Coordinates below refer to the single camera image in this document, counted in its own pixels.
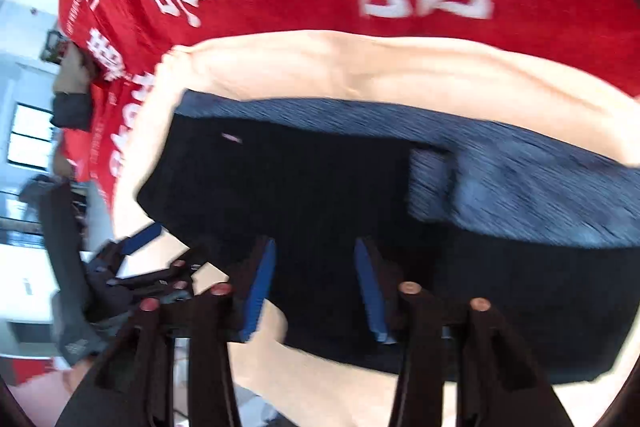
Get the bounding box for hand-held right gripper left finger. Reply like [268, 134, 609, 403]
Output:
[55, 234, 278, 427]

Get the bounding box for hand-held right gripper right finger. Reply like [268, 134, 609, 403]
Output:
[354, 237, 576, 427]

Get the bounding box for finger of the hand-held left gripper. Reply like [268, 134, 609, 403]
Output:
[115, 257, 201, 295]
[119, 222, 163, 258]

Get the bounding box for black pants with patterned stripes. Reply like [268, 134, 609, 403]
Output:
[137, 89, 640, 383]

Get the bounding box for person's left forearm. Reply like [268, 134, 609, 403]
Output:
[10, 364, 81, 415]

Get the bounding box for peach blanket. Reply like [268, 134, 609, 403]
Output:
[112, 29, 640, 427]

